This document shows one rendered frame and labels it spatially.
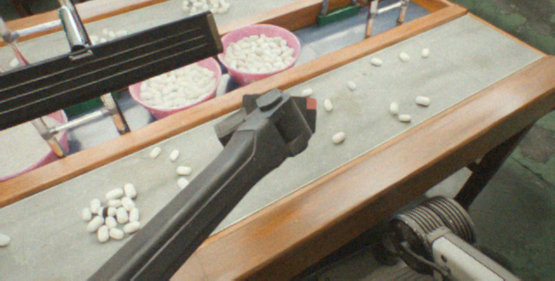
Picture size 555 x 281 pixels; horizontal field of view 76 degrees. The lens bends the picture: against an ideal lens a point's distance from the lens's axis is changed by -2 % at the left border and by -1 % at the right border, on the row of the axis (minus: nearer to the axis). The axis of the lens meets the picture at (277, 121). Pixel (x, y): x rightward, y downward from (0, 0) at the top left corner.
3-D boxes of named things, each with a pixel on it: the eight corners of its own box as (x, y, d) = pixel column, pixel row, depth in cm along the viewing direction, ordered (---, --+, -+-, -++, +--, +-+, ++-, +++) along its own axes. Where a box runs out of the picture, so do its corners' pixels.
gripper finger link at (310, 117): (313, 134, 74) (316, 133, 65) (278, 133, 75) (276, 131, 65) (315, 102, 75) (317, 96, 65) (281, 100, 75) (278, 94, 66)
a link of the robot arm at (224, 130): (312, 147, 50) (282, 95, 47) (241, 188, 50) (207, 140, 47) (295, 121, 61) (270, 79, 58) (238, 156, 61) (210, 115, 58)
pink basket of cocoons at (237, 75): (315, 78, 118) (316, 55, 111) (243, 108, 109) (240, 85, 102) (273, 38, 133) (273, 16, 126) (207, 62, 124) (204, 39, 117)
